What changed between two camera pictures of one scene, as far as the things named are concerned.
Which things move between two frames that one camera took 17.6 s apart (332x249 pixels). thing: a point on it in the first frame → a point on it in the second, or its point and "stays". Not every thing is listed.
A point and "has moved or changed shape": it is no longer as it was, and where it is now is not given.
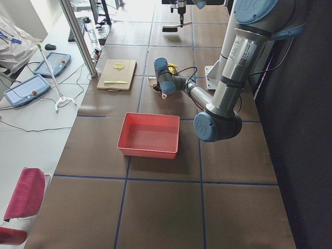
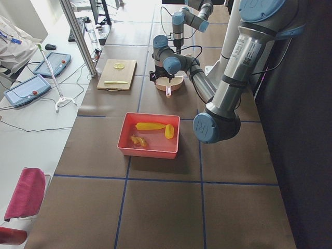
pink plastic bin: x=150 y=135 stays
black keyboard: x=81 y=21 stays
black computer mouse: x=49 y=46 stays
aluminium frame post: x=68 y=11 stays
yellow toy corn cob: x=171 y=68 has moved or changed shape
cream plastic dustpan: x=152 y=81 has moved or changed shape
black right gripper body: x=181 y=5 → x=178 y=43
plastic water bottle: x=92 y=36 stays
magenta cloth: x=26 y=199 stays
